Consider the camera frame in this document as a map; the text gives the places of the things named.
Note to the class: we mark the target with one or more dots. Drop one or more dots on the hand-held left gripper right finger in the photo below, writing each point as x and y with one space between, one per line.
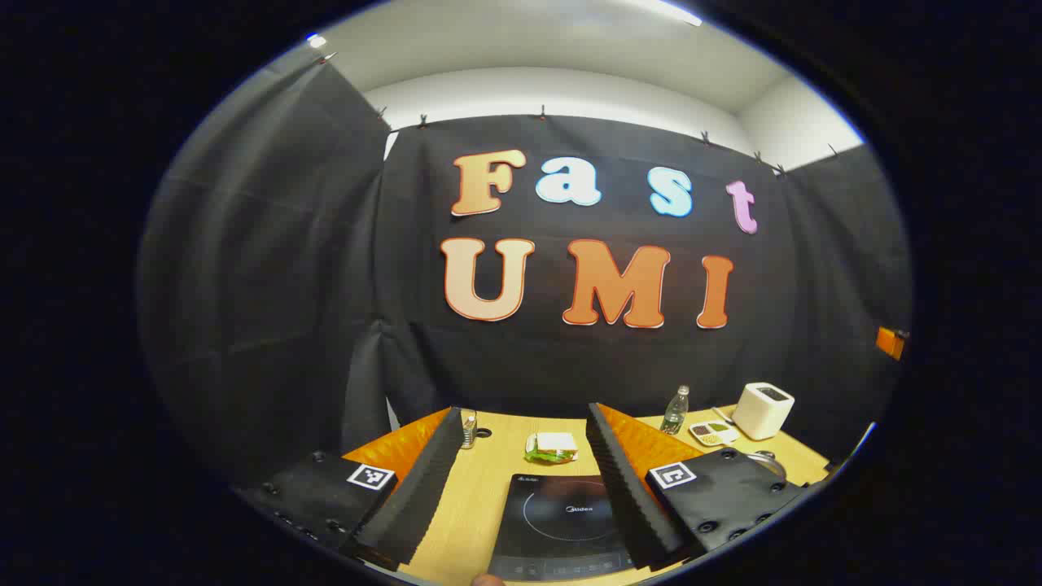
623 488

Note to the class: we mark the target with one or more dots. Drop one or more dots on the small spoon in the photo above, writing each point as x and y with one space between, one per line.
722 416

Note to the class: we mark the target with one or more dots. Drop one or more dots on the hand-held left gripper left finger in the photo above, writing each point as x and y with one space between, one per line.
415 496

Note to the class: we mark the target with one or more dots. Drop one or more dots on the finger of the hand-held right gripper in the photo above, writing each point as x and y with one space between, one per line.
891 343

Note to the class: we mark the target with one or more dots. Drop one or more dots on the clear plastic water bottle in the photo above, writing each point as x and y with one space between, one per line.
674 411

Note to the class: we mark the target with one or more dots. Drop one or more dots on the row of black cloth clips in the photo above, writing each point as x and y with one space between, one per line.
542 111

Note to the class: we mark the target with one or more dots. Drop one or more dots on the black induction cooktop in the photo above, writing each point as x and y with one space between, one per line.
562 525

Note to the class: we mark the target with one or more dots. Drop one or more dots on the white divided bean dish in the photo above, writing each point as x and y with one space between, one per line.
713 433

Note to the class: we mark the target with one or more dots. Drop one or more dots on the white toaster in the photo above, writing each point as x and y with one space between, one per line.
761 411

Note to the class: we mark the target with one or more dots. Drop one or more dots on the sandwich with lettuce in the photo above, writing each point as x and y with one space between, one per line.
556 444

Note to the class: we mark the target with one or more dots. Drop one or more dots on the black backdrop cloth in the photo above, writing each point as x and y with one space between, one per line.
326 285

